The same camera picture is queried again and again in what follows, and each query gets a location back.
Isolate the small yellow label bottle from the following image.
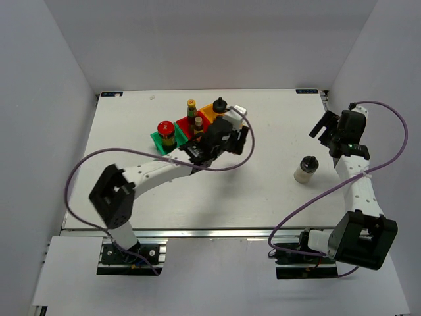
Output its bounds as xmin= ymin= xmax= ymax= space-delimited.
xmin=193 ymin=116 xmax=203 ymax=135

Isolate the black lid white powder jar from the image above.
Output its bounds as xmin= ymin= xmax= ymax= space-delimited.
xmin=293 ymin=155 xmax=319 ymax=184

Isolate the black lid spice jar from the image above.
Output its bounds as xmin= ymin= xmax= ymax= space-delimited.
xmin=212 ymin=97 xmax=228 ymax=116

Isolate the yellow cap sauce bottle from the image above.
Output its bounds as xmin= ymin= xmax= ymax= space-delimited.
xmin=186 ymin=99 xmax=197 ymax=133

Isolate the red cap dark sauce jar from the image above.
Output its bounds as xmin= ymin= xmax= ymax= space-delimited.
xmin=157 ymin=120 xmax=177 ymax=151

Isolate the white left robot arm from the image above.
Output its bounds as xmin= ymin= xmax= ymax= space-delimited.
xmin=89 ymin=118 xmax=249 ymax=263

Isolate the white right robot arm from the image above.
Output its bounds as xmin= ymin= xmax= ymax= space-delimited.
xmin=297 ymin=107 xmax=398 ymax=270

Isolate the green plastic bin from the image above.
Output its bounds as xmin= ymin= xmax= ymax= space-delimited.
xmin=151 ymin=123 xmax=189 ymax=155

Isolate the red plastic bin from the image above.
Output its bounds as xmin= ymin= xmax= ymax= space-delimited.
xmin=176 ymin=112 xmax=211 ymax=139

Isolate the right blue corner label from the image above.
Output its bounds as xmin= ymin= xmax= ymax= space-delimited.
xmin=295 ymin=88 xmax=319 ymax=94

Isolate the blue corner label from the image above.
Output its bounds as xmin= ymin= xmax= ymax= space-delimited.
xmin=100 ymin=91 xmax=123 ymax=97
xmin=295 ymin=88 xmax=319 ymax=94

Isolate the yellow plastic bin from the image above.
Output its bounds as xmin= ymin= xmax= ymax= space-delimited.
xmin=199 ymin=104 xmax=223 ymax=123

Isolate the left blue corner label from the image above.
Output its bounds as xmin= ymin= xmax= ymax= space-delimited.
xmin=100 ymin=91 xmax=123 ymax=97

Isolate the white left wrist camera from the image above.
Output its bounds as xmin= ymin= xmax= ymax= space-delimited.
xmin=223 ymin=105 xmax=247 ymax=130

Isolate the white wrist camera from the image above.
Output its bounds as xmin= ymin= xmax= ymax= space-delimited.
xmin=223 ymin=105 xmax=247 ymax=130
xmin=348 ymin=102 xmax=368 ymax=119

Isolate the aluminium right side rail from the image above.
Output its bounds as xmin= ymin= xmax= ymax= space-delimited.
xmin=320 ymin=91 xmax=329 ymax=112

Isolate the aluminium rail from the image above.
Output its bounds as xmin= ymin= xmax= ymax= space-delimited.
xmin=320 ymin=91 xmax=329 ymax=112
xmin=60 ymin=228 xmax=303 ymax=239

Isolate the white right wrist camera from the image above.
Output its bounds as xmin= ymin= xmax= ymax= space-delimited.
xmin=348 ymin=102 xmax=368 ymax=119

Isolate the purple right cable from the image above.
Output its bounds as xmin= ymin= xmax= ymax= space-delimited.
xmin=267 ymin=100 xmax=409 ymax=279

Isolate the purple cable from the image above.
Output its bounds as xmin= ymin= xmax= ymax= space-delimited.
xmin=267 ymin=100 xmax=409 ymax=279
xmin=64 ymin=107 xmax=256 ymax=276

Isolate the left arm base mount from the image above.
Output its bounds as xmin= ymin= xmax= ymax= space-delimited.
xmin=96 ymin=240 xmax=166 ymax=277

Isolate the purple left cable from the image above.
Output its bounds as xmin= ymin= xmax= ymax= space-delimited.
xmin=64 ymin=107 xmax=256 ymax=276

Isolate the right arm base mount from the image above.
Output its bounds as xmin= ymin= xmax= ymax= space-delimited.
xmin=268 ymin=249 xmax=339 ymax=280

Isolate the aluminium front rail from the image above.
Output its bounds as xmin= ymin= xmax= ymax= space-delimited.
xmin=60 ymin=228 xmax=303 ymax=239

